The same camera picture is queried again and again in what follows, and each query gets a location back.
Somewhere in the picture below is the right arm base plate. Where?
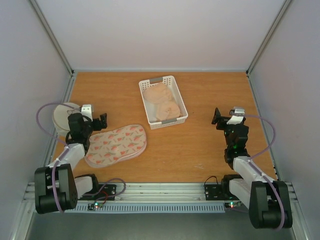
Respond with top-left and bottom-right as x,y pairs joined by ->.
203,174 -> 241,201

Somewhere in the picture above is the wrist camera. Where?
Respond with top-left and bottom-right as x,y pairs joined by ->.
226,106 -> 245,125
80,104 -> 94,120

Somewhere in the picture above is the pink bra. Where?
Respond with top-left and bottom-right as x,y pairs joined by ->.
142,82 -> 181,121

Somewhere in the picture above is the aluminium frame post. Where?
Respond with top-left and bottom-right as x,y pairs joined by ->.
28,0 -> 74,76
246,0 -> 293,77

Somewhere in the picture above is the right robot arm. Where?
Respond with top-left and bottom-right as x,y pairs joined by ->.
211,107 -> 293,230

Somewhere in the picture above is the right aluminium frame post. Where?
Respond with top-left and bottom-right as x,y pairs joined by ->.
246,0 -> 293,77

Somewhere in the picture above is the left aluminium frame post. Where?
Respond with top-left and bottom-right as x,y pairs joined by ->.
28,0 -> 74,76

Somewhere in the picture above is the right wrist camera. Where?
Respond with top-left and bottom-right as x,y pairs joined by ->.
226,106 -> 245,125

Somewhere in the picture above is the grey slotted cable duct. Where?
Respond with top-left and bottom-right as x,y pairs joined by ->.
69,202 -> 225,214

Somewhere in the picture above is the white round mesh laundry bag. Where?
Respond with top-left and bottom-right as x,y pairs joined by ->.
52,102 -> 81,137

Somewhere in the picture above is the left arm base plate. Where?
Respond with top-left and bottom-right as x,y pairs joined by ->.
79,184 -> 117,201

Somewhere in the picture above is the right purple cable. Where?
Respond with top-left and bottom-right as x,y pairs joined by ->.
243,113 -> 287,230

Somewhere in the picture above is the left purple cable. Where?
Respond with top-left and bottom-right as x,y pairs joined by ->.
36,101 -> 83,214

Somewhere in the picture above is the purple cable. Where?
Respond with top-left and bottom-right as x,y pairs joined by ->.
36,101 -> 83,214
243,113 -> 287,230

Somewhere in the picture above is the floral mesh laundry bag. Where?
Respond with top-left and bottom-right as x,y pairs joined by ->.
84,124 -> 147,168

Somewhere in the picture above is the white plastic basket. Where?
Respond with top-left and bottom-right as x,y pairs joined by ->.
138,75 -> 188,130

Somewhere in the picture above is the aluminium mounting rail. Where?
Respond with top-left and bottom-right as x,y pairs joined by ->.
23,181 -> 297,204

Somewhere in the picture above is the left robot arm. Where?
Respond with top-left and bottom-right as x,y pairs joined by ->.
34,112 -> 108,214

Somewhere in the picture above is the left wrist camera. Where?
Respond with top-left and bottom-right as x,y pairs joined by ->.
80,104 -> 94,120

